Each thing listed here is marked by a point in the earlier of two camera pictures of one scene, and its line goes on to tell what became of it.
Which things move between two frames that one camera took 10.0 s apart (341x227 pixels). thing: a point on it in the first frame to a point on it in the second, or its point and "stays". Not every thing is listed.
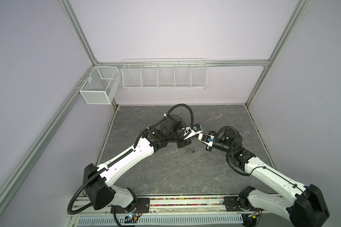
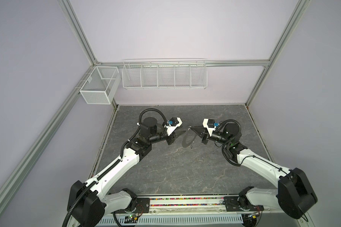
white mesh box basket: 100,88 stays
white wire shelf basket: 187,73 stays
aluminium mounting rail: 170,204 stays
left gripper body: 182,143 to 170,138
